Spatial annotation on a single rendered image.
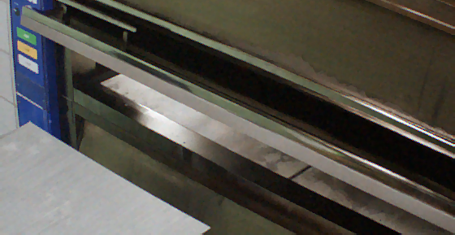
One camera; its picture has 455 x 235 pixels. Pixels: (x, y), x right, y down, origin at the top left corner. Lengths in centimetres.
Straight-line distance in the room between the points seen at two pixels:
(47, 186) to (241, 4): 52
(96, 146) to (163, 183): 23
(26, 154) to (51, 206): 20
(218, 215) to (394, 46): 65
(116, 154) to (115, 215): 45
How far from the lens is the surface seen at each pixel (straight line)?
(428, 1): 139
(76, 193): 175
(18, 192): 178
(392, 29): 147
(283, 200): 175
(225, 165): 184
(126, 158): 210
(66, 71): 215
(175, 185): 200
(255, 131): 150
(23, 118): 235
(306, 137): 144
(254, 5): 163
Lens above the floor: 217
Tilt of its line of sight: 29 degrees down
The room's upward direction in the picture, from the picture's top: 1 degrees clockwise
